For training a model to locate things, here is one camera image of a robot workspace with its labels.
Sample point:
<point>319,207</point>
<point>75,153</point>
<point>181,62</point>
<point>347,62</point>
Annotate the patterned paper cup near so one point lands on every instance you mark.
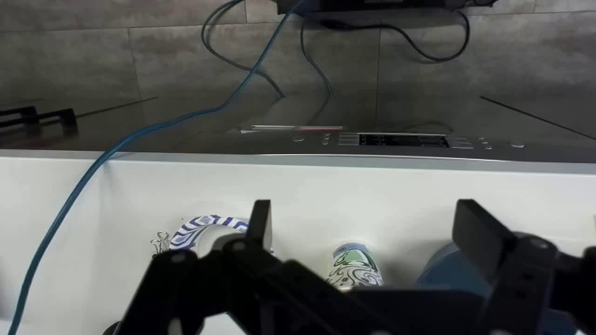
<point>354,267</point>

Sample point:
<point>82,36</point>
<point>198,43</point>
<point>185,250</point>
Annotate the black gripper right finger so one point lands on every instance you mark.
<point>529,276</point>

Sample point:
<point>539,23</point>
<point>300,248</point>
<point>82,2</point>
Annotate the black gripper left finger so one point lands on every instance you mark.
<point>181,289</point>

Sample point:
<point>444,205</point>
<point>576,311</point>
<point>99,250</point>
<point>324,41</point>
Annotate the blue patterned paper plate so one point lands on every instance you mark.
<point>198,233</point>

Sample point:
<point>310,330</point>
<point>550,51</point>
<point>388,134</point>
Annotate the blue bowl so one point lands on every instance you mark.
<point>449,268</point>

